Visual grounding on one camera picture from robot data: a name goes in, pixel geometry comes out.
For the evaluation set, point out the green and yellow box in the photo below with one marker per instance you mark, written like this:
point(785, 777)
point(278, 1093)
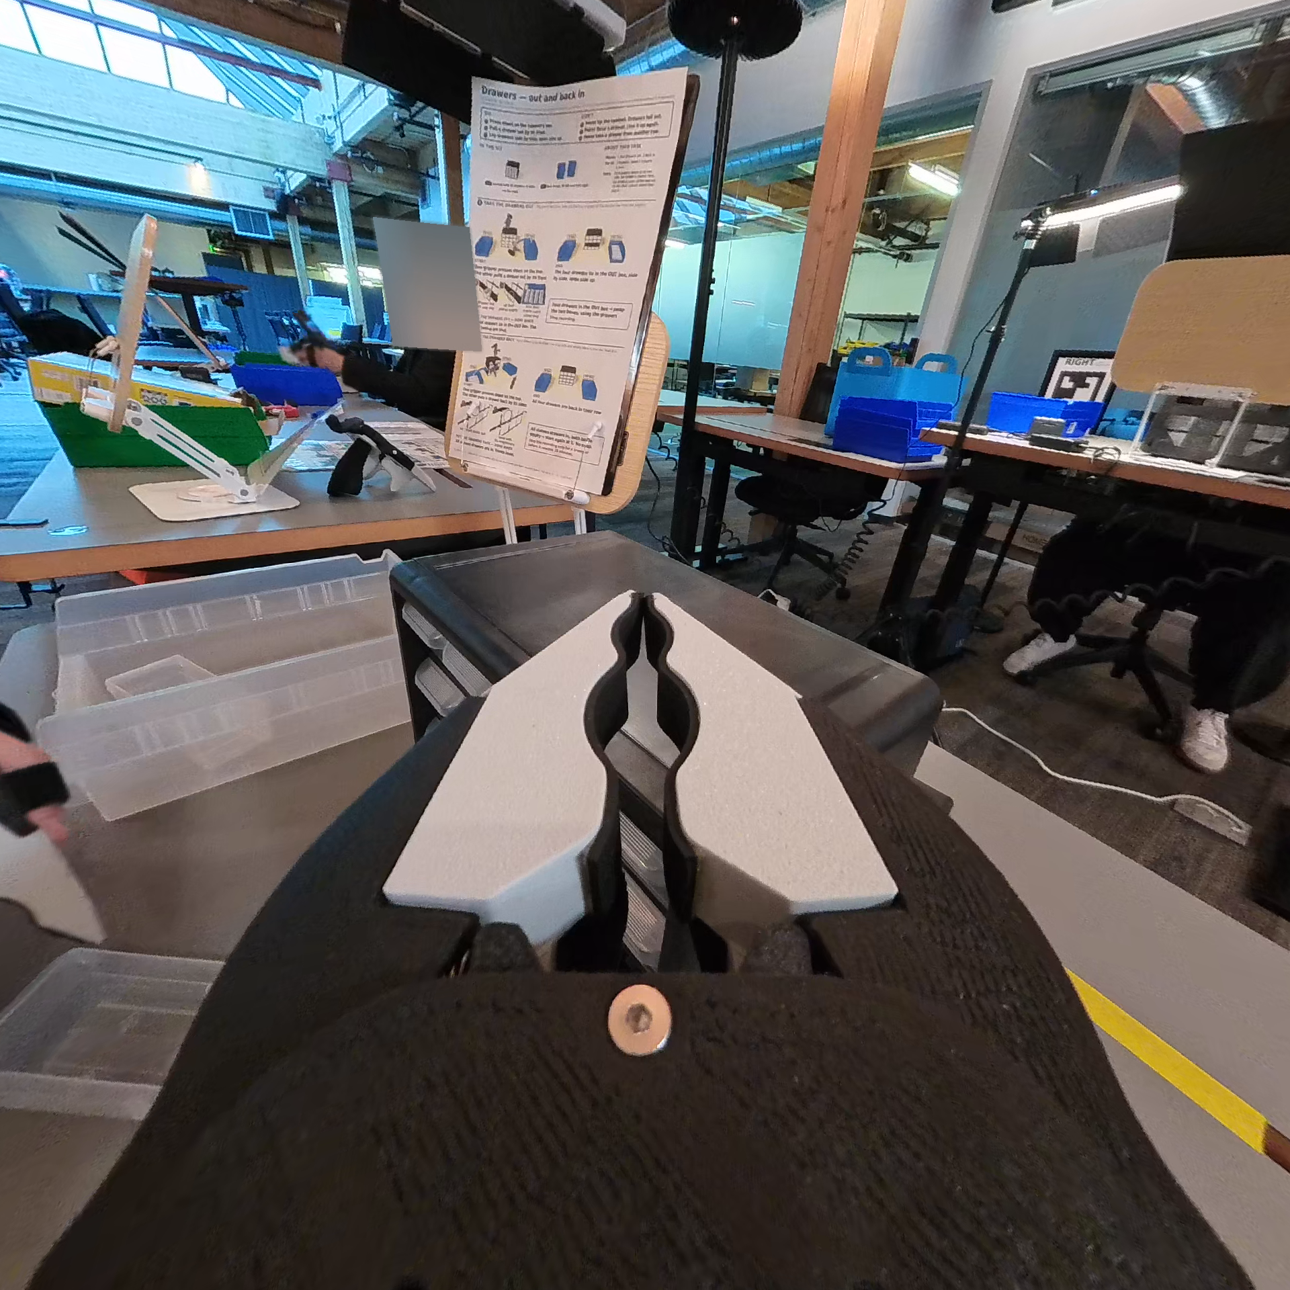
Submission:
point(131, 433)

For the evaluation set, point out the black office chair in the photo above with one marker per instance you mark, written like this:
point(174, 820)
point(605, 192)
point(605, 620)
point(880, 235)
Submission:
point(796, 503)
point(1134, 654)

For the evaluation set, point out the printed instruction sheet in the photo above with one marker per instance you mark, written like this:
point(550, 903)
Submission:
point(564, 252)

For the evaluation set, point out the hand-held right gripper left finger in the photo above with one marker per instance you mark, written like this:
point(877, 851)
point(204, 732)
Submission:
point(504, 795)

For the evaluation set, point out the black drawer cabinet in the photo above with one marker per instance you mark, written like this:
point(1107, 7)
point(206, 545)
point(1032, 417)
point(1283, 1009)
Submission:
point(564, 594)

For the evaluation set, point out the black white tag sign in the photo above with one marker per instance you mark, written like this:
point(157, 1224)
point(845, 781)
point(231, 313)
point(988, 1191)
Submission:
point(1078, 388)

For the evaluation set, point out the stacked blue bins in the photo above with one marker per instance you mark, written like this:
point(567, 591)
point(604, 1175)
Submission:
point(886, 433)

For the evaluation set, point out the person's left hand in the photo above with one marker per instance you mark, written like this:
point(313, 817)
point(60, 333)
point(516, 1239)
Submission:
point(20, 755)

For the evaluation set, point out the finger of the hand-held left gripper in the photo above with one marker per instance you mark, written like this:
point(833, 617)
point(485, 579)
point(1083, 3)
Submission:
point(40, 886)

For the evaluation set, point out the blue bin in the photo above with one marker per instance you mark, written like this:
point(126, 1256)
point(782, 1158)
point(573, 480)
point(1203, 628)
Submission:
point(287, 384)
point(1018, 413)

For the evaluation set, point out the spare hand-held gripper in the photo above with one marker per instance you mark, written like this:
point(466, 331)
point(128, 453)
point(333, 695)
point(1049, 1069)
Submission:
point(352, 468)

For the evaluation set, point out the black pole stand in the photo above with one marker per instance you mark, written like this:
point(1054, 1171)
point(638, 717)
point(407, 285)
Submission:
point(734, 24)

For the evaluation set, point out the white folding stand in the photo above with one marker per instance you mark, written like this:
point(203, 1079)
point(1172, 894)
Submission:
point(201, 499)

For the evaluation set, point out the grey desk with wooden edge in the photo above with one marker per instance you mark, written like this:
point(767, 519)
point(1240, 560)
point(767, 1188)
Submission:
point(100, 523)

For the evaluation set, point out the printed paper sheets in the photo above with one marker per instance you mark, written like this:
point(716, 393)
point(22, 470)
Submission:
point(303, 457)

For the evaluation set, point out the large clear plastic bin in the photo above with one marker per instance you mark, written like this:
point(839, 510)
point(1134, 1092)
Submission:
point(91, 1038)
point(252, 705)

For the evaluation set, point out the wooden pillar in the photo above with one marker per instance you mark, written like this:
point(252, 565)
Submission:
point(836, 201)

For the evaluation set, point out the black overhead monitor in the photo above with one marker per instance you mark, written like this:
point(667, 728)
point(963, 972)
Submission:
point(453, 40)

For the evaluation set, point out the small clear plastic drawer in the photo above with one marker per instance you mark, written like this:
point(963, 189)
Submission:
point(161, 677)

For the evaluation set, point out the pale wooden board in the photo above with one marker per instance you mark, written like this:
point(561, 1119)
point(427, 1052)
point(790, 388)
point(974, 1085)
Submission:
point(1209, 322)

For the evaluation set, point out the tripod with light bar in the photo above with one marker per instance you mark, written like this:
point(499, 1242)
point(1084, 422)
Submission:
point(1051, 244)

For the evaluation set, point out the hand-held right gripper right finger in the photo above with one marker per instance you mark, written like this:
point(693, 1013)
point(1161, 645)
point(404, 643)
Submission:
point(776, 806)

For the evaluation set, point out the instruction sheet on stand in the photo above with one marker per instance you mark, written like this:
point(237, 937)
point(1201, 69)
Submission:
point(650, 382)

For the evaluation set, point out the yellow tape strip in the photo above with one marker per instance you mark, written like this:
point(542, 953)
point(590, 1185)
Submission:
point(1158, 1058)

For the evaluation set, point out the clear acrylic case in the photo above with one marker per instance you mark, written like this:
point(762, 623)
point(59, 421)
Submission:
point(1209, 433)

